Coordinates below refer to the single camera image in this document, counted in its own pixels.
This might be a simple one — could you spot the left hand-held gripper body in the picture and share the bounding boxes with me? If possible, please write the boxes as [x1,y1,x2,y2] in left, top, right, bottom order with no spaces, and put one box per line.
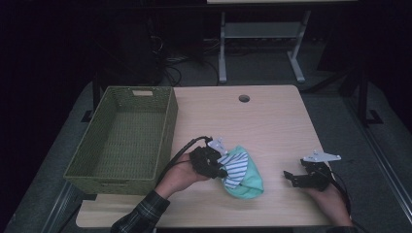
[189,137,228,179]

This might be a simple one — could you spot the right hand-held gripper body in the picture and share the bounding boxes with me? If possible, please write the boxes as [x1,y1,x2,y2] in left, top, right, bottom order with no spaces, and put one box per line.
[300,150,342,192]

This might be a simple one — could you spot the mint green baby garment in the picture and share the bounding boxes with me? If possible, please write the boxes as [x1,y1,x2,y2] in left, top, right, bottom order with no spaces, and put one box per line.
[218,144,265,200]

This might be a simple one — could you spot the person's left hand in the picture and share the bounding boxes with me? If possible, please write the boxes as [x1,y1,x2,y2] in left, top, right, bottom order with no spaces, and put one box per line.
[154,152,209,199]

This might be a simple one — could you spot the person's right hand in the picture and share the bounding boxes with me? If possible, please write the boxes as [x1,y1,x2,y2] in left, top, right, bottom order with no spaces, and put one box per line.
[305,183,353,227]

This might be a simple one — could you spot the green woven basket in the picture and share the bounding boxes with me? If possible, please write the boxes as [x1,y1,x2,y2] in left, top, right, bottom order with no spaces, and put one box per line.
[63,85,179,196]

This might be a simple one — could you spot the dark metal stand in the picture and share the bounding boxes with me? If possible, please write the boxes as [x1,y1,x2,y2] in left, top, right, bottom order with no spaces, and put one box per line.
[338,62,385,128]

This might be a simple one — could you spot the white metal stand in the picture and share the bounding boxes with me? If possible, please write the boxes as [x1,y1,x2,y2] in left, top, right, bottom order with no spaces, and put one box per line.
[218,9,312,84]

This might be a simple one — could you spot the left hand-held gripper black cable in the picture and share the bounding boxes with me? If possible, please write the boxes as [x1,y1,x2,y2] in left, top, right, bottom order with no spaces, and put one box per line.
[155,135,214,186]

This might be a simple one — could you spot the hand-held gripper black cable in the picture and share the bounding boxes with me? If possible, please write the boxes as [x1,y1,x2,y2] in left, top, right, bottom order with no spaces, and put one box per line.
[329,173,371,233]
[155,135,214,186]

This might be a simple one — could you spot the right hand-held gripper black cable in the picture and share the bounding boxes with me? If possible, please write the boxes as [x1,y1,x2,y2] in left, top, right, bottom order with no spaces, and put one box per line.
[329,173,371,233]

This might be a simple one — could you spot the tangle of floor cables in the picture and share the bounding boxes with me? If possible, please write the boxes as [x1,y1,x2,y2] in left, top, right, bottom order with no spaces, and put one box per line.
[149,34,222,87]

